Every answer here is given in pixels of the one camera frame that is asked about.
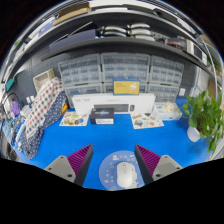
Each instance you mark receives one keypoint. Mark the teal item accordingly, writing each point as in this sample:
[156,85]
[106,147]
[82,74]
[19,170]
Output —
[10,85]

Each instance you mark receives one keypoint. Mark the small yellow item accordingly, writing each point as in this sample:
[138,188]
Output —
[64,109]

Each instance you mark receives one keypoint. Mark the green plant in white pot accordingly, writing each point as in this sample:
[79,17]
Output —
[200,113]

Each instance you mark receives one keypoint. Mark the dark wall shelf unit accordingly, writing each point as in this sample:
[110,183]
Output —
[116,41]

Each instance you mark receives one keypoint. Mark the white dotted checkered cloth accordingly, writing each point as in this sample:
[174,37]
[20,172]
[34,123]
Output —
[43,103]

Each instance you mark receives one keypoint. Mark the round blue rabbit mouse pad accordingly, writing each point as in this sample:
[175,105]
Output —
[110,170]

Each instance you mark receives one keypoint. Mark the white plastic basket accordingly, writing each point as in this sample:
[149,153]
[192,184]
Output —
[43,80]

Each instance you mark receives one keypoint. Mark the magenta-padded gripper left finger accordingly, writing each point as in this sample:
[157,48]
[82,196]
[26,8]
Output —
[61,166]

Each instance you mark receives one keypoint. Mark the yellow and blue box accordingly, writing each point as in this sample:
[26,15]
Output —
[126,87]

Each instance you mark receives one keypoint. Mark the grey computer mouse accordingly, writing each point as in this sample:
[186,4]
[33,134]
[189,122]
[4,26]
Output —
[125,175]

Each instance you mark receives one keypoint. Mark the small black box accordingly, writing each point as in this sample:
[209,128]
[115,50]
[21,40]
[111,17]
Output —
[101,116]

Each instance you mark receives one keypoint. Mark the long white keyboard box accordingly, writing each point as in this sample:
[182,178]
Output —
[100,100]

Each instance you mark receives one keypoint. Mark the navy dotted cloth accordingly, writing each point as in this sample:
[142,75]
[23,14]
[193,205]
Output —
[33,143]

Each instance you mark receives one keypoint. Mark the white and blue glove box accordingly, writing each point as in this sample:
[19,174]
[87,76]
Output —
[168,113]

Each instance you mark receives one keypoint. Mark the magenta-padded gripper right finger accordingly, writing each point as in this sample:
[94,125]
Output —
[166,166]

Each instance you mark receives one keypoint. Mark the purple item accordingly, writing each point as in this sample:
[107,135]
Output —
[15,109]

